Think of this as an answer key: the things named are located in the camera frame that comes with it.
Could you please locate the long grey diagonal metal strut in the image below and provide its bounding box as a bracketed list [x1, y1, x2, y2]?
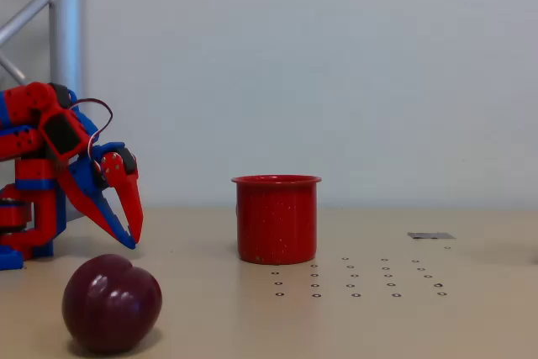
[0, 0, 60, 47]

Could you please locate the red speckled enamel cup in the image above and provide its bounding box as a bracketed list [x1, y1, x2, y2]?
[230, 174, 323, 266]

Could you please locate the dark purple plum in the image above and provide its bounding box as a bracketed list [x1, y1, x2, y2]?
[61, 253, 163, 355]

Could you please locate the grey vertical metal post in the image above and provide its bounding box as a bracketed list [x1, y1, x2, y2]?
[49, 0, 87, 224]

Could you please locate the red and white gripper cable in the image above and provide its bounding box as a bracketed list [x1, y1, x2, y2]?
[68, 98, 114, 166]

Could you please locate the grey tape patch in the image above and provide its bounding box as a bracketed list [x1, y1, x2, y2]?
[406, 231, 456, 240]

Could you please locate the short grey diagonal metal strut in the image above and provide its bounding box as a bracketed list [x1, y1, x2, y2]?
[0, 50, 27, 86]

